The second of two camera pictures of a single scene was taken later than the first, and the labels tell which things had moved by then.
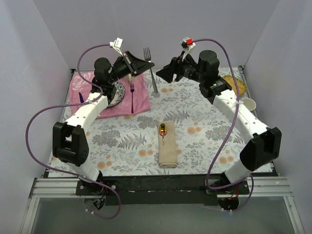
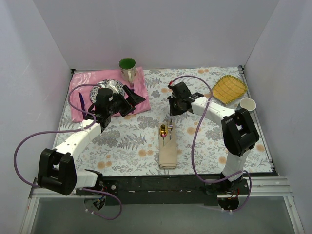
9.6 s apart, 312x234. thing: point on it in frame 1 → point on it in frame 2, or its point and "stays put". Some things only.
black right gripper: (176, 69) → (174, 107)
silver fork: (147, 57) → (169, 126)
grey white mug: (249, 103) stays put
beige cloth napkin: (167, 150) stays put
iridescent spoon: (163, 131) stays put
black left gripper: (131, 66) → (126, 105)
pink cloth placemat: (135, 99) stays put
